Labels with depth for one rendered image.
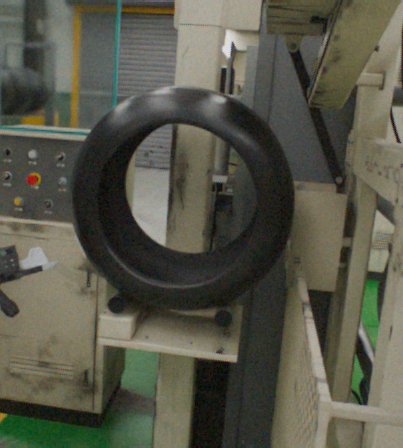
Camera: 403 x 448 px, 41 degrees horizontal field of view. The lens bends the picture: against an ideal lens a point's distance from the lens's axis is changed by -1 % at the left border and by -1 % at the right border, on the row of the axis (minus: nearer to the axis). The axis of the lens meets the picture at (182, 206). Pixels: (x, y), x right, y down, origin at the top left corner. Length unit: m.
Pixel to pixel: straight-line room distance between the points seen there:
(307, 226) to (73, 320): 1.13
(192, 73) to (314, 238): 0.61
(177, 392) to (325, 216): 0.79
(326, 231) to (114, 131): 0.70
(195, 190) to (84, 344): 0.96
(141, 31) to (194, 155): 9.40
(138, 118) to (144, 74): 9.63
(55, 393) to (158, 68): 8.91
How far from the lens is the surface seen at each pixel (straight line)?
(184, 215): 1.70
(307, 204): 1.60
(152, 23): 10.97
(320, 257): 1.64
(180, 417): 1.97
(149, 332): 1.51
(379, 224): 4.84
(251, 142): 1.26
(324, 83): 1.39
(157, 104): 1.29
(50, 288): 2.31
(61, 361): 2.43
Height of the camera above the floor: 1.44
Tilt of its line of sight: 12 degrees down
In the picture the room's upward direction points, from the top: 4 degrees clockwise
